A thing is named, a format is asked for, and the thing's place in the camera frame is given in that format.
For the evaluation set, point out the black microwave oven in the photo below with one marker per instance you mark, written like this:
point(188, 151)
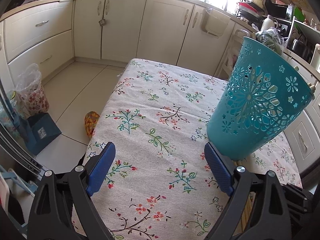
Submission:
point(277, 6)

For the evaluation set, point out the teal perforated plastic basket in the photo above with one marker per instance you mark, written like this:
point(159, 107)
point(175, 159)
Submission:
point(250, 140)

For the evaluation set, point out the white thermos jug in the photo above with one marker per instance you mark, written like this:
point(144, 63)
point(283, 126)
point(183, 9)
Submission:
point(267, 23)

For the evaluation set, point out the white electric water pot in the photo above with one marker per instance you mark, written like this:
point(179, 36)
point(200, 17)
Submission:
point(316, 55)

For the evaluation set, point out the colourful knitted slipper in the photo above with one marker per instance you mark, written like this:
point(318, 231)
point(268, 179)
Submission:
point(91, 125)

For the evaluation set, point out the dark blue box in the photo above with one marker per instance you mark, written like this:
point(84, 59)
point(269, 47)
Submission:
point(43, 132)

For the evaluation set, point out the cream drawer cabinet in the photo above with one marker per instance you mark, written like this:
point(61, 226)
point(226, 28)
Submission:
point(37, 37)

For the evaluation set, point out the black cooking pot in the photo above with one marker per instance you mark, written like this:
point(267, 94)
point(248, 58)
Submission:
point(298, 48)

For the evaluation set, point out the cream base cabinet with drawers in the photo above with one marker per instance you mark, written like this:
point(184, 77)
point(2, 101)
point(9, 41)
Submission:
point(305, 130)

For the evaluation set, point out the green plastic board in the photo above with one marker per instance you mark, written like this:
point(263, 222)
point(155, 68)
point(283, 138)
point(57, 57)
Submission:
point(299, 14)

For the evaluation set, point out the white counter shelf rack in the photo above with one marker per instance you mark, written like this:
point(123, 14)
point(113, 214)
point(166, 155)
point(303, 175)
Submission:
point(302, 28)

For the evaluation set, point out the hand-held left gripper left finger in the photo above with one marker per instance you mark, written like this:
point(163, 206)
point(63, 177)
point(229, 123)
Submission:
point(102, 168)

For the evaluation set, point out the stack of dishes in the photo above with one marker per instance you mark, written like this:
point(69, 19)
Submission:
point(250, 8)

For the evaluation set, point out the plastic bag of vegetables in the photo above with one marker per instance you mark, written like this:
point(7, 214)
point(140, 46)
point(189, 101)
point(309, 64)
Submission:
point(271, 41)

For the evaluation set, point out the floral tablecloth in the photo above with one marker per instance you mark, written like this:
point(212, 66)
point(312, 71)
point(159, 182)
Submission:
point(155, 110)

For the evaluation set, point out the floral bin with plastic bag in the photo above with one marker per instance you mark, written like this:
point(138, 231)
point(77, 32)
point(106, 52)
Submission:
point(32, 95)

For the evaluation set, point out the grey sliding door frame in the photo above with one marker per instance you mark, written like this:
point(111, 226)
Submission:
point(15, 140)

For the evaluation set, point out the white hanging cabinet bin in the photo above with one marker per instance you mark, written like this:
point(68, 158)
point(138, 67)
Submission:
point(216, 23)

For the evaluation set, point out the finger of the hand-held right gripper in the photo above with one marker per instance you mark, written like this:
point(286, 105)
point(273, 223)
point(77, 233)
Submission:
point(298, 198)

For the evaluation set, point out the white trolley rack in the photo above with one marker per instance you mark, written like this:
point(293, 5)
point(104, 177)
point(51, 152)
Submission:
point(232, 55)

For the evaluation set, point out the cream door base cabinets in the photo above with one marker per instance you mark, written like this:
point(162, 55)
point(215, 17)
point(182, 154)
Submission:
point(155, 27)

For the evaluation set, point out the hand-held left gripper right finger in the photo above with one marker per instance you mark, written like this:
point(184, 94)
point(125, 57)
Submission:
point(220, 172)

